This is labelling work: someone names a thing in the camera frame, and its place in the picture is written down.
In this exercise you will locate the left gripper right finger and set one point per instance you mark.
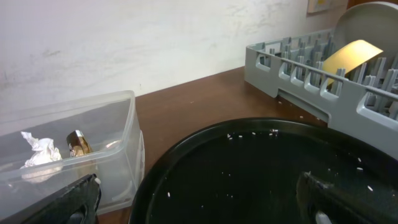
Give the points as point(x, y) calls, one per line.
point(323, 202)

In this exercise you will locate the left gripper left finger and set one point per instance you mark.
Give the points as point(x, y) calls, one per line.
point(76, 203)

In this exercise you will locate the gold snack wrapper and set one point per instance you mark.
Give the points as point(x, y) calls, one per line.
point(77, 144)

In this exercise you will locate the white tissue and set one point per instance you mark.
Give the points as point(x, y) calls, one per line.
point(44, 150)

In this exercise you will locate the yellow bowl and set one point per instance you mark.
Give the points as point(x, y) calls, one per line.
point(351, 56)

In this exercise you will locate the grey plate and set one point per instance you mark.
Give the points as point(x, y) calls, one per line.
point(374, 22)

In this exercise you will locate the grey dishwasher rack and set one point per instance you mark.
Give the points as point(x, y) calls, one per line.
point(292, 68)

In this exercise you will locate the clear plastic bin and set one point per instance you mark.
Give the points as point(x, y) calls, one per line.
point(110, 125)

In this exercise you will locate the round black tray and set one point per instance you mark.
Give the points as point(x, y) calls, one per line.
point(246, 171)

